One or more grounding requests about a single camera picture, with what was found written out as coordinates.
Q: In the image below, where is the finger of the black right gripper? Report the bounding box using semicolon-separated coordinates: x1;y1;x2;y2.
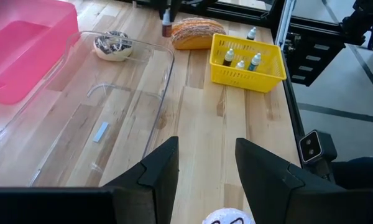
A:
157;0;167;21
170;0;183;22

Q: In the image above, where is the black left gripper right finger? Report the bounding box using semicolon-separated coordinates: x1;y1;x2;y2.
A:
235;138;373;224

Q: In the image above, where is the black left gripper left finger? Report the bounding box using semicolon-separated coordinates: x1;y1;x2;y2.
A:
0;136;180;224

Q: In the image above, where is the light brown dropper bottle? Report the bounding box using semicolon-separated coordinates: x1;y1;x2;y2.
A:
161;8;173;38

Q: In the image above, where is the pink frosted toy donut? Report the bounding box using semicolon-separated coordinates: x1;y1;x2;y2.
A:
201;207;256;224

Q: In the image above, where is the seeded toy bread loaf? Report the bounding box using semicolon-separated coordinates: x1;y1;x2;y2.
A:
170;17;227;50

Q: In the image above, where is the chocolate frosted toy donut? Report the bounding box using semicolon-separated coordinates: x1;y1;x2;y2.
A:
93;30;134;62

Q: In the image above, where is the clear plastic bin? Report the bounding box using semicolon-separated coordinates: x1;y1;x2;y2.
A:
0;30;175;187

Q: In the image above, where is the yellow plastic basket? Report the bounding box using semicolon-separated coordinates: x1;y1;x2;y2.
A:
209;32;287;93

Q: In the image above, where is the pink plastic bin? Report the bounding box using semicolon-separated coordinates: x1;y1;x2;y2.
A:
0;0;80;105

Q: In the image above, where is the black table-level camera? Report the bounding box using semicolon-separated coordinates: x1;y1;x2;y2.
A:
298;129;338;183

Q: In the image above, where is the black slotted frame bracket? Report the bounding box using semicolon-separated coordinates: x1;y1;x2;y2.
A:
282;30;346;87

